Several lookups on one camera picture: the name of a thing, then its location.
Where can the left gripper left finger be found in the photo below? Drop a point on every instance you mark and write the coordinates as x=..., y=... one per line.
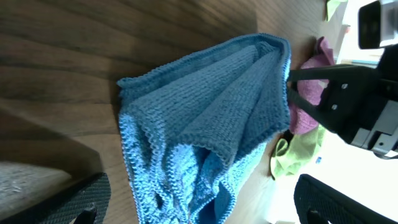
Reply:
x=85, y=202

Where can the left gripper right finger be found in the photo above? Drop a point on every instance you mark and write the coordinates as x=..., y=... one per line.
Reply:
x=318, y=203

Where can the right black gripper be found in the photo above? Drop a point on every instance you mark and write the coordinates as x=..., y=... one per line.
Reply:
x=359, y=104

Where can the blue microfiber cloth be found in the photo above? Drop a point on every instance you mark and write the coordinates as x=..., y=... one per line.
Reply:
x=194, y=129

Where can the crumpled purple cloth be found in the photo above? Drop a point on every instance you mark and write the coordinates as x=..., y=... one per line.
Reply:
x=311, y=90

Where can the large green cloth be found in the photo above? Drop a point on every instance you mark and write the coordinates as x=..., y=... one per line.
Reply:
x=290, y=157

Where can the small green cloth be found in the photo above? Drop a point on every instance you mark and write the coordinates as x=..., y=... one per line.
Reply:
x=331, y=7

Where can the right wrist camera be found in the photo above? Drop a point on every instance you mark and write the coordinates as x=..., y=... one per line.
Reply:
x=377, y=24

